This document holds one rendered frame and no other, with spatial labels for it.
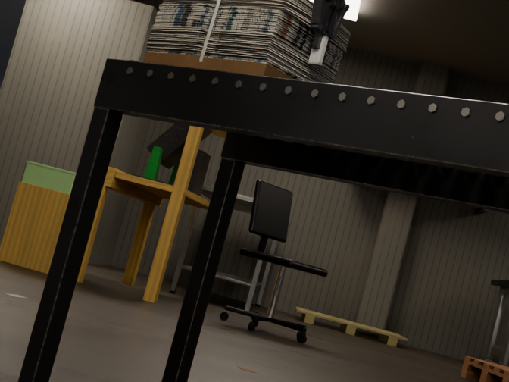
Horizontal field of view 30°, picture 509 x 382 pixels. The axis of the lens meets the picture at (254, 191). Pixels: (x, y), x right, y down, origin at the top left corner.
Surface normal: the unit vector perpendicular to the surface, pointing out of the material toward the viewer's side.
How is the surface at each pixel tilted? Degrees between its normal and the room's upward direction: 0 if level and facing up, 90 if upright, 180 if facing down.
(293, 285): 90
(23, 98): 90
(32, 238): 90
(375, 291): 90
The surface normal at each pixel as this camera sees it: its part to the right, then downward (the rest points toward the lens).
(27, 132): -0.05, -0.09
